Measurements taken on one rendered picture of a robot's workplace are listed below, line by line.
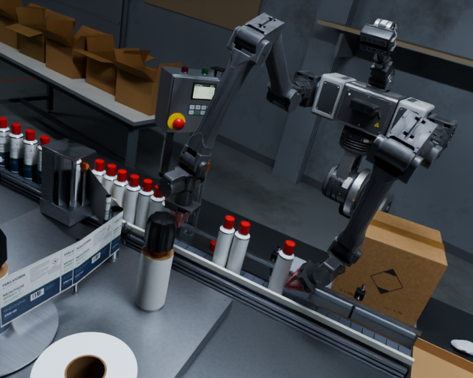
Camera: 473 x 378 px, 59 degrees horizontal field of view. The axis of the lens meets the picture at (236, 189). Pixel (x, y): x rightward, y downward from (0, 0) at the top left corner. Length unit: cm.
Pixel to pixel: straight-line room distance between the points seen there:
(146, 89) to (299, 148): 187
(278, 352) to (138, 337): 41
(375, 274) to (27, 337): 105
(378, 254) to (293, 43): 323
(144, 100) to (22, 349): 218
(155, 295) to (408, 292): 83
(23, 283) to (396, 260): 110
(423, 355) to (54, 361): 111
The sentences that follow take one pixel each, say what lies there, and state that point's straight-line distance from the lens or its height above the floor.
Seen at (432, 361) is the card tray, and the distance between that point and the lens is 157.
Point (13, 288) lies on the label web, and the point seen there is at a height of 102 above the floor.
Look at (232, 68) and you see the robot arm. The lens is 119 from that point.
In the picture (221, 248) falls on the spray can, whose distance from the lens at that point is 139.
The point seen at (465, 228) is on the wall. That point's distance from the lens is 417.
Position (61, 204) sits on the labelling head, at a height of 95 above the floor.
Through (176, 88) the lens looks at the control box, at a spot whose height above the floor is 143.
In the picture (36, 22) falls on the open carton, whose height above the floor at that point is 104.
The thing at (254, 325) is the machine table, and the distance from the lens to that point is 138.
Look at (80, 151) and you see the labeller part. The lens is 151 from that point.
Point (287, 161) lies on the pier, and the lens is 439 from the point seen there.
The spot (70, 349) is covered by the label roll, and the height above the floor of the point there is 102.
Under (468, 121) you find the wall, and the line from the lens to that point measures 395.
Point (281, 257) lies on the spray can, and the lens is 132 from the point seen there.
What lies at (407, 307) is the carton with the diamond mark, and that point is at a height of 92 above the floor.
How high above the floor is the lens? 177
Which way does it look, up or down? 26 degrees down
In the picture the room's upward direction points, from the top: 14 degrees clockwise
